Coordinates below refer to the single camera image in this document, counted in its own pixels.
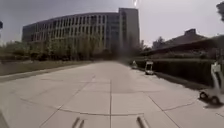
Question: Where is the small white sign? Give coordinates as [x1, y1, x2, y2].
[131, 60, 138, 70]

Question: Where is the pale concrete slab pavement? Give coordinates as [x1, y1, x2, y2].
[0, 60, 224, 128]

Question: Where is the white sign board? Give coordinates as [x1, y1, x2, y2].
[144, 60, 155, 76]

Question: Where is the large curved grey building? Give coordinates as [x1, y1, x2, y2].
[21, 7, 141, 54]

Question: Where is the row of trees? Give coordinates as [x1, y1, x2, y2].
[0, 33, 111, 62]

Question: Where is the robot's own part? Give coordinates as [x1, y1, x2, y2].
[136, 116, 149, 128]
[72, 117, 86, 128]

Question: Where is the dark trimmed hedge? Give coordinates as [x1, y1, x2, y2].
[135, 57, 224, 88]

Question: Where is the low building with dark roof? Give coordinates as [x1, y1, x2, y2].
[141, 28, 224, 58]

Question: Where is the grass strip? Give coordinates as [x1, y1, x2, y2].
[0, 60, 93, 77]

